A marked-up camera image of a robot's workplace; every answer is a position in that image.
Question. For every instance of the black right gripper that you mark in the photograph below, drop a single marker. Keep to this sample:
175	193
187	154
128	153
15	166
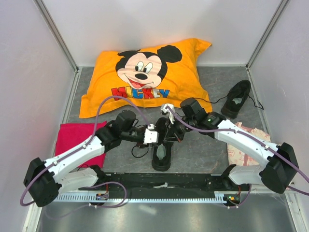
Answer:
173	135

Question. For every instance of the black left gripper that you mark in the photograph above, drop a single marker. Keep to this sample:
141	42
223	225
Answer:
143	145

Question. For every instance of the black shoe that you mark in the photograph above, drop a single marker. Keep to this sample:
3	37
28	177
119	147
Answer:
236	98
161	160

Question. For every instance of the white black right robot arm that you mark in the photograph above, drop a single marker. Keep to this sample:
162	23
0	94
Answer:
276	164

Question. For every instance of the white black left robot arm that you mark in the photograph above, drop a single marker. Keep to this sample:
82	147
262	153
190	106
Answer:
45	180

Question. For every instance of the orange Mickey pillow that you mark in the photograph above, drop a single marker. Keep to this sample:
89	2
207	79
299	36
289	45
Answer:
148	77

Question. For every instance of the magenta folded cloth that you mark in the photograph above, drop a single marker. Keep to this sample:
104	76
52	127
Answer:
72	134

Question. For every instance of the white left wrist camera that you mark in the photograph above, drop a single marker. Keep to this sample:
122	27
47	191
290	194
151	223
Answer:
150	135

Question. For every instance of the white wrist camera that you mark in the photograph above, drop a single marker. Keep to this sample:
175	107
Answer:
150	135
168	109

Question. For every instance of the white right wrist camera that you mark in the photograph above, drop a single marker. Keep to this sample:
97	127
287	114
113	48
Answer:
168	109

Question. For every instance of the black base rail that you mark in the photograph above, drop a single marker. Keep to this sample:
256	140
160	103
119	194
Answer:
204	182

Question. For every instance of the aluminium slotted rail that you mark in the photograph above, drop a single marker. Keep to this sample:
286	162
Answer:
140	195

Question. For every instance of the left aluminium frame post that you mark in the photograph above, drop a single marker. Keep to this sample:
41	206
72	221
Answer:
56	33

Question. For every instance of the aluminium frame post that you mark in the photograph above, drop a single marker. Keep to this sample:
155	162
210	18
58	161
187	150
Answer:
56	33
267	32

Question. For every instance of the right aluminium frame post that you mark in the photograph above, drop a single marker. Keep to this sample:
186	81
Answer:
267	32

